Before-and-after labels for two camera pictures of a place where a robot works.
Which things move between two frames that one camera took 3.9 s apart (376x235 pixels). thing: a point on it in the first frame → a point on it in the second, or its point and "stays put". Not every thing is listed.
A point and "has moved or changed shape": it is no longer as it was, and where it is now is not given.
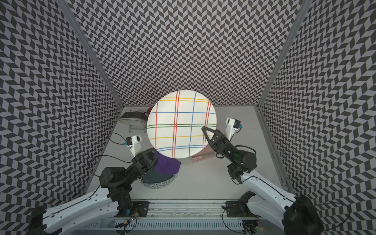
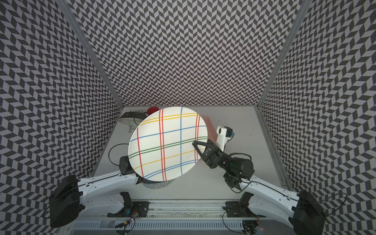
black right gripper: [221, 142] → [213, 155]
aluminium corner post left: [64, 6] stays put
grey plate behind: [133, 114] stays put
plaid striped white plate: [175, 123] has moved or changed shape
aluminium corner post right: [305, 9] stays put
